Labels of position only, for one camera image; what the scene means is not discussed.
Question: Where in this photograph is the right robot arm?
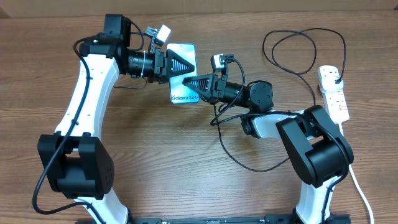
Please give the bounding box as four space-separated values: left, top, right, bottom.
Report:
182 74 354 223

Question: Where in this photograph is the white power strip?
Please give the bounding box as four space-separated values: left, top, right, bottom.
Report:
317 65 349 124

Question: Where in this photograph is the Samsung Galaxy smartphone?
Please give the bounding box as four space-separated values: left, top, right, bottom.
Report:
167 43 200 104

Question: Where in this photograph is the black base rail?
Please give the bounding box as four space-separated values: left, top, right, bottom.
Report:
74 213 352 224

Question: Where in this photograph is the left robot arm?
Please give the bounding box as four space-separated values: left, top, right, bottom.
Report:
37 14 197 223

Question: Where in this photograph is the white power strip cord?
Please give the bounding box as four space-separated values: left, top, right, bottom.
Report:
338 123 375 224

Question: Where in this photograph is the white charger plug adapter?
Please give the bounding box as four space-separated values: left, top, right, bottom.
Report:
319 77 344 93

